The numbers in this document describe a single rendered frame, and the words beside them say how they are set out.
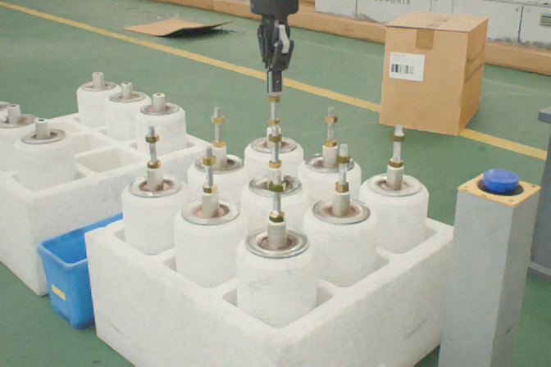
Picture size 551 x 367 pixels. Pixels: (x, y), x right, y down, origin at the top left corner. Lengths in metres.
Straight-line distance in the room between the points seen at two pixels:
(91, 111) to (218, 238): 0.71
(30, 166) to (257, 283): 0.54
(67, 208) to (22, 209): 0.07
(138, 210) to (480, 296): 0.45
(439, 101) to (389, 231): 1.07
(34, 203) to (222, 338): 0.46
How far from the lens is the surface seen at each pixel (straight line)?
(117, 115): 1.36
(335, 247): 0.83
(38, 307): 1.18
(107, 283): 0.99
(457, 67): 1.93
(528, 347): 1.10
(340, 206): 0.84
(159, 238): 0.92
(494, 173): 0.81
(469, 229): 0.81
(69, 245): 1.15
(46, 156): 1.16
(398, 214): 0.91
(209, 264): 0.84
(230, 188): 0.98
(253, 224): 0.91
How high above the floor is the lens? 0.62
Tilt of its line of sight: 22 degrees down
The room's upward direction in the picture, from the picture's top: straight up
